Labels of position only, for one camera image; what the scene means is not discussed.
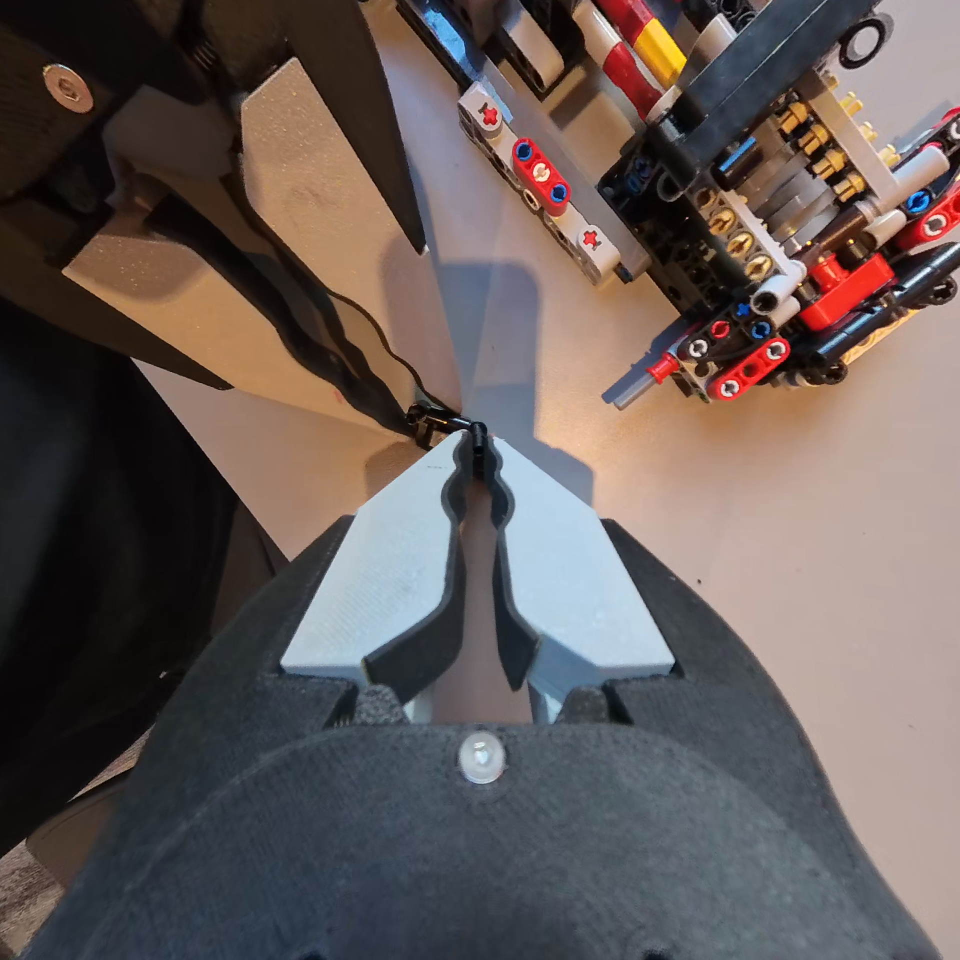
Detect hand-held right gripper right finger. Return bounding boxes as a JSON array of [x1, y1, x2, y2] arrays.
[[483, 436, 676, 725]]

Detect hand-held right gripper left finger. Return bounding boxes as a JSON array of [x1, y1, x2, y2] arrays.
[[281, 433, 477, 726]]

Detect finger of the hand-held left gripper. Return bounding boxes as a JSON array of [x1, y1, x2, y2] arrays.
[[238, 61, 466, 414], [62, 161, 436, 451]]

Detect black toy brick connector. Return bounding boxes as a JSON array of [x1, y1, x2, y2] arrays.
[[405, 402, 470, 451]]

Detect grey desk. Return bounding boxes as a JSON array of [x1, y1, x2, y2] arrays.
[[135, 0, 960, 960]]

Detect person's dark trousers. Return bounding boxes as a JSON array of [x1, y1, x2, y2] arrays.
[[0, 296, 290, 856]]

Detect toy building brick car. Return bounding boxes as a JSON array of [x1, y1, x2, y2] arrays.
[[393, 0, 960, 412]]

